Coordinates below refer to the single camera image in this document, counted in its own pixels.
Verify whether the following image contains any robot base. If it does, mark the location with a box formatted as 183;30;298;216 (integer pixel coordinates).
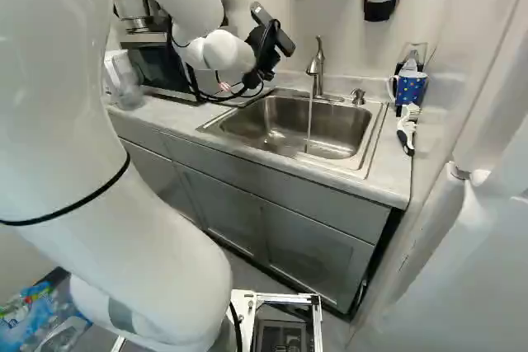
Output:
110;289;323;352

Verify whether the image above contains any black and steel microwave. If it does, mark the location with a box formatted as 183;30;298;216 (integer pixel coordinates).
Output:
118;31;200;105

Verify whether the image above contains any grey kitchen counter with cabinets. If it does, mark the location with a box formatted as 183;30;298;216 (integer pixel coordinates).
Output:
105;66;414;317

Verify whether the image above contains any white and blue dish brush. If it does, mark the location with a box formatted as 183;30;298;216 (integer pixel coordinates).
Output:
395;102;423;158

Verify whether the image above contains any stainless steel sink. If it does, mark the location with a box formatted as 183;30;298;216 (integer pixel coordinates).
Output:
196;86;390;172

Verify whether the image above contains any blue dotted mug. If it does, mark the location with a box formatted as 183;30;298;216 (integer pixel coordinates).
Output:
386;70;429;108

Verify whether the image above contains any bin with colourful wrappers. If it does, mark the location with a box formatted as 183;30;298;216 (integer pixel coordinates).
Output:
0;266;95;352

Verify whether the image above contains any silver tap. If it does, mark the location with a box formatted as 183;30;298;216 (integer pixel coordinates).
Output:
305;35;346;102

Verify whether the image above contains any white container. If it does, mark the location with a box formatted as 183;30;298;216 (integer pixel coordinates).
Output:
104;49;131;96

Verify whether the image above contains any white fridge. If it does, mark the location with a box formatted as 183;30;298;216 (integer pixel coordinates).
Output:
357;0;528;352

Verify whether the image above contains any stainless steel coffee maker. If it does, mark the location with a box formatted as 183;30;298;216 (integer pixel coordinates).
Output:
112;0;171;36

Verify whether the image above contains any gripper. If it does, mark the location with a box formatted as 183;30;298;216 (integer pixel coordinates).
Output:
243;24;282;82

